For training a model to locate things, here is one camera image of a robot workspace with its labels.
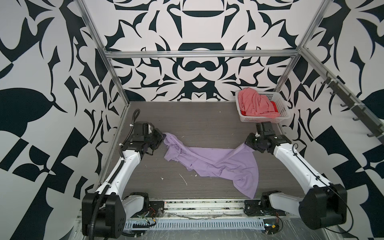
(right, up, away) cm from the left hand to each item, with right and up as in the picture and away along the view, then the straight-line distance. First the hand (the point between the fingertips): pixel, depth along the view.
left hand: (166, 130), depth 82 cm
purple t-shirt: (+42, -20, +8) cm, 47 cm away
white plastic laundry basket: (+78, +13, +25) cm, 83 cm away
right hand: (+45, -5, +2) cm, 45 cm away
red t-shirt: (+73, +14, +27) cm, 79 cm away
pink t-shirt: (+58, +17, +27) cm, 66 cm away
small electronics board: (+51, -44, -10) cm, 68 cm away
